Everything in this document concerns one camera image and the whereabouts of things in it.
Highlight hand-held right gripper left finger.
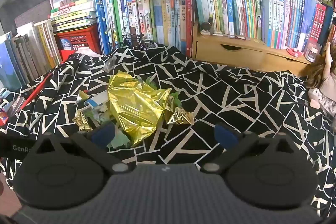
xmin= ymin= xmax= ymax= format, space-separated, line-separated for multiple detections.
xmin=34 ymin=121 xmax=137 ymax=175

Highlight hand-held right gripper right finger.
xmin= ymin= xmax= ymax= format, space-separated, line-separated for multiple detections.
xmin=200 ymin=122 xmax=298 ymax=175

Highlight large gold foil wrapper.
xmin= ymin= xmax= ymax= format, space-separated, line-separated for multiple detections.
xmin=107 ymin=70 xmax=172 ymax=147

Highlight row of pale standing books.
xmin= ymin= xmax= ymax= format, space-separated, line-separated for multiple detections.
xmin=0 ymin=19 xmax=63 ymax=92

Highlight stack of flat books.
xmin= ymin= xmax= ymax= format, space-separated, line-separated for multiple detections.
xmin=49 ymin=0 xmax=98 ymax=32

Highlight row of tall colourful books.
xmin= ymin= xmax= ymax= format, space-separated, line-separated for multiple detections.
xmin=93 ymin=0 xmax=195 ymax=57

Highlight row of books on organizer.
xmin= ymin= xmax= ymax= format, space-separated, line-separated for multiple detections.
xmin=189 ymin=0 xmax=336 ymax=51

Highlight pale green wrapper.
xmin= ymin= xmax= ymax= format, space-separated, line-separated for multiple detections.
xmin=107 ymin=130 xmax=132 ymax=150

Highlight white crumpled wrapper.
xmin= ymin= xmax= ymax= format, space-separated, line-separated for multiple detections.
xmin=84 ymin=106 xmax=110 ymax=125

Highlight crumpled gold foil scrap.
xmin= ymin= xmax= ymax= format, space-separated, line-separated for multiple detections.
xmin=72 ymin=110 xmax=95 ymax=132

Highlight white blue wrapper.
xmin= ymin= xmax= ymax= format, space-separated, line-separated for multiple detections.
xmin=75 ymin=90 xmax=109 ymax=109

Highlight glossy magazines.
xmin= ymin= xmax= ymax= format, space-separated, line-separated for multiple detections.
xmin=0 ymin=88 xmax=27 ymax=119

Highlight small gold foil scrap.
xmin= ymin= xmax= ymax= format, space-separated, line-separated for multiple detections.
xmin=165 ymin=106 xmax=195 ymax=125

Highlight black white patterned cloth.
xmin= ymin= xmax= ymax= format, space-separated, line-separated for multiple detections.
xmin=0 ymin=46 xmax=336 ymax=214

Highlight red snack bag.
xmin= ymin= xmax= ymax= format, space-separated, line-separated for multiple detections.
xmin=19 ymin=72 xmax=53 ymax=112

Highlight green plastic scrap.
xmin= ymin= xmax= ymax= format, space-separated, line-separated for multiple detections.
xmin=170 ymin=91 xmax=183 ymax=109
xmin=145 ymin=76 xmax=158 ymax=90

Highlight clear crumpled wrapper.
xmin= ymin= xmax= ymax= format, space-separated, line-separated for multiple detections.
xmin=103 ymin=57 xmax=117 ymax=73

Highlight wooden drawer organizer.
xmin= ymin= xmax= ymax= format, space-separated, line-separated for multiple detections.
xmin=191 ymin=20 xmax=313 ymax=74

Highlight red plastic crate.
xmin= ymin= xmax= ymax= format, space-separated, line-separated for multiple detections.
xmin=56 ymin=24 xmax=102 ymax=62

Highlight miniature black bicycle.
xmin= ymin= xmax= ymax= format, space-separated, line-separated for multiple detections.
xmin=112 ymin=32 xmax=157 ymax=53

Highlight pink trinket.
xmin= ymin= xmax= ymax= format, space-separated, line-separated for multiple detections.
xmin=286 ymin=46 xmax=303 ymax=58

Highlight small dark figurine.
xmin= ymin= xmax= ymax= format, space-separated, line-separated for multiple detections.
xmin=199 ymin=17 xmax=214 ymax=36

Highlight long haired doll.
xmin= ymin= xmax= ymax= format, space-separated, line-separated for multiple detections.
xmin=301 ymin=41 xmax=336 ymax=121

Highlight glass jar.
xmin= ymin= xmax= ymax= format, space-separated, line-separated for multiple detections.
xmin=304 ymin=41 xmax=322 ymax=63

